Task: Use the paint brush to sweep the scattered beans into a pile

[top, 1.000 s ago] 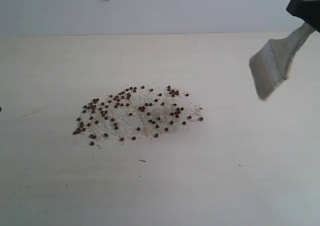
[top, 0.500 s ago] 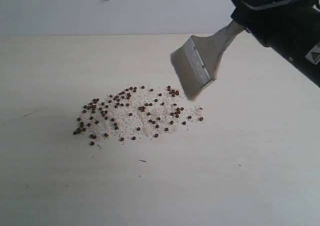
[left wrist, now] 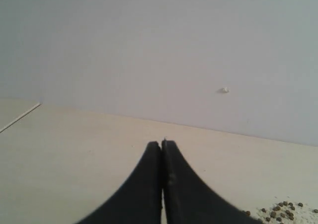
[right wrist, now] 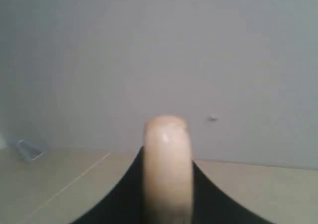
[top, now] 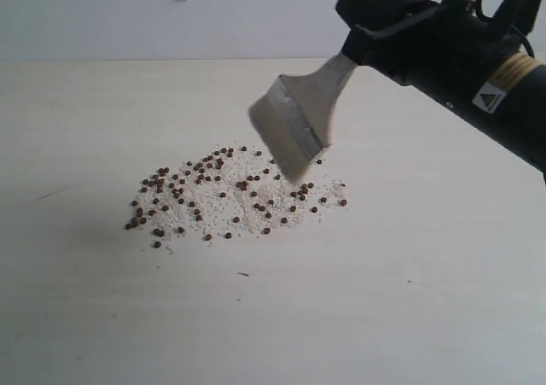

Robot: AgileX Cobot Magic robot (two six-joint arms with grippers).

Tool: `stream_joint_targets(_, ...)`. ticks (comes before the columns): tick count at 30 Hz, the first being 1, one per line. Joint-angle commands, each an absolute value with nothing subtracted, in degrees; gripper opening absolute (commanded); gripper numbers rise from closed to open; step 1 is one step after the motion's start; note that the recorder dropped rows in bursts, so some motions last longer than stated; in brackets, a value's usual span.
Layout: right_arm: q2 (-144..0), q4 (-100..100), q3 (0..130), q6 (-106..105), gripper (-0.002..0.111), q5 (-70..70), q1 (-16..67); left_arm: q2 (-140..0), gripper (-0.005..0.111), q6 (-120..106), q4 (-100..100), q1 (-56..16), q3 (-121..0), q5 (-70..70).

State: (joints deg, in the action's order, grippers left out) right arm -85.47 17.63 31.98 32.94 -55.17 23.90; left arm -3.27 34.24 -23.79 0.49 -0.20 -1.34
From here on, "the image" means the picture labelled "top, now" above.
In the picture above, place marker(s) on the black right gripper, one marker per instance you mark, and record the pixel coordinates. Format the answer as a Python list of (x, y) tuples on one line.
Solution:
[(439, 48)]

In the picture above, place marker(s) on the wooden paint brush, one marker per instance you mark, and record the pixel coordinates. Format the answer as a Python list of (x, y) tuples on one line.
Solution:
[(294, 117)]

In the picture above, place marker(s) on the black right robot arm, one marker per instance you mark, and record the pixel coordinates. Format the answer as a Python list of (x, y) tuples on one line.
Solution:
[(522, 131)]

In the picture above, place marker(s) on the pile of rice and pellets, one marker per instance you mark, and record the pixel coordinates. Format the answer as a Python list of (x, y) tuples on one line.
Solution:
[(227, 194)]

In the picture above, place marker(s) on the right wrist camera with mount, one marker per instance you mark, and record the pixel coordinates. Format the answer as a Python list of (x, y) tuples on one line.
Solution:
[(511, 15)]

